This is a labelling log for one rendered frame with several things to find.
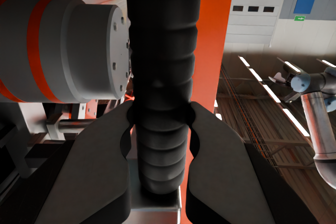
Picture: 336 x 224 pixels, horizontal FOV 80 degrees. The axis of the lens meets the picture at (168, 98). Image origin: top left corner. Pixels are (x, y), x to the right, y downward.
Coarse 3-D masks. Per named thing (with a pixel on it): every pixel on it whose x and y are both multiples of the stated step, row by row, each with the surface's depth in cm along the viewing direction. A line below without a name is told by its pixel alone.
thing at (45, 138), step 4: (40, 132) 34; (44, 132) 34; (32, 136) 32; (36, 136) 32; (40, 136) 33; (44, 136) 33; (48, 136) 34; (32, 140) 32; (36, 140) 32; (40, 140) 32; (44, 140) 33; (48, 140) 33; (52, 140) 33; (56, 140) 33; (60, 140) 33; (64, 140) 33; (28, 144) 31; (32, 144) 31; (28, 148) 31
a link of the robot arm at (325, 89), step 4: (328, 68) 87; (332, 68) 87; (324, 72) 88; (328, 72) 87; (332, 72) 86; (324, 76) 85; (328, 76) 85; (332, 76) 86; (328, 80) 85; (332, 80) 85; (328, 84) 85; (332, 84) 86; (324, 88) 87; (328, 88) 88; (332, 88) 88; (324, 92) 90; (328, 92) 89; (332, 92) 89
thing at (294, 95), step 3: (291, 93) 109; (294, 93) 107; (297, 93) 106; (285, 96) 113; (288, 96) 111; (291, 96) 109; (294, 96) 109; (297, 96) 109; (285, 99) 113; (288, 99) 111; (291, 99) 112; (294, 99) 112
